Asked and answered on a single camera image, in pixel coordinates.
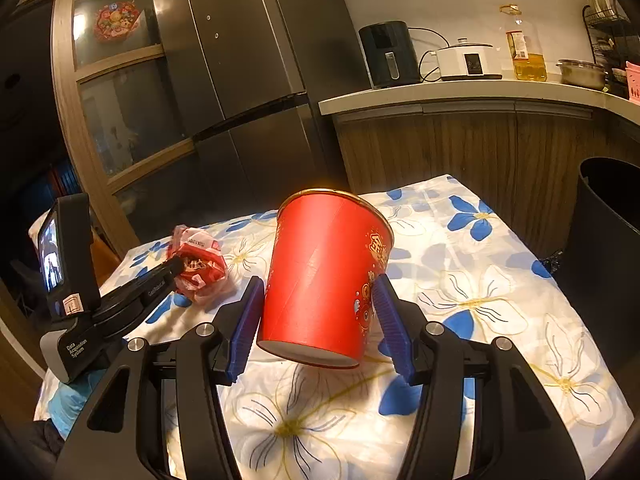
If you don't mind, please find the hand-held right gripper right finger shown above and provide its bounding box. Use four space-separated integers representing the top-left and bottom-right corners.
371 274 586 480

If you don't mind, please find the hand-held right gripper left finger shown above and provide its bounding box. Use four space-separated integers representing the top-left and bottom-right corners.
52 276 266 480

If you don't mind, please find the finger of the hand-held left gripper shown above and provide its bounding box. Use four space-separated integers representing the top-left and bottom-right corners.
92 256 187 348

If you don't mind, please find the red snack wrapper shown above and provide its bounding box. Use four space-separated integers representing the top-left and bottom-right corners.
171 225 228 303

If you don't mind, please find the red paper cup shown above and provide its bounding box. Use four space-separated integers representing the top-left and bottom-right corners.
256 187 395 370

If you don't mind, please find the black trash bin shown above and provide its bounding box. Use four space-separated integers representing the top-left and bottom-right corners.
567 156 640 341

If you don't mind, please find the blue floral tablecloth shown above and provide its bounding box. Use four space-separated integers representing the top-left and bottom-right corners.
32 174 636 480

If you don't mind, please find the wooden framed glass door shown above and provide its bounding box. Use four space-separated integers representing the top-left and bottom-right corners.
50 0 201 261

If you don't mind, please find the kitchen counter with wooden cabinets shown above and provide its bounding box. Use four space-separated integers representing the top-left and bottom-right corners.
318 79 640 256

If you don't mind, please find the red round door decoration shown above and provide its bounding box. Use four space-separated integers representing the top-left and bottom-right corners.
94 2 141 43

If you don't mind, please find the dark steel refrigerator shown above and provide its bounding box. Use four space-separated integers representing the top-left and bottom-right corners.
155 0 373 226

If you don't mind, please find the black air fryer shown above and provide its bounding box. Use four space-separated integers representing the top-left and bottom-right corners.
358 21 420 90

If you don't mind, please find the white electric cooker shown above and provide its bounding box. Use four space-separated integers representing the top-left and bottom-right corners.
437 37 503 82

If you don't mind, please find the cooking oil bottle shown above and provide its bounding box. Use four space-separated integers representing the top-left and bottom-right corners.
499 4 548 82

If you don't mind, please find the steel bowl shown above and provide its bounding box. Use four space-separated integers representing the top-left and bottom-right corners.
556 59 608 92

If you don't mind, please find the pink utensil holder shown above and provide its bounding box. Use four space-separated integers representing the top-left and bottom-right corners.
625 60 640 101

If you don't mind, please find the black dish rack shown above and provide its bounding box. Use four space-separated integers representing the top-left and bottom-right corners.
582 0 633 91

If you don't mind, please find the black power cable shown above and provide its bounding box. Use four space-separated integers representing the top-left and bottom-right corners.
417 27 451 83

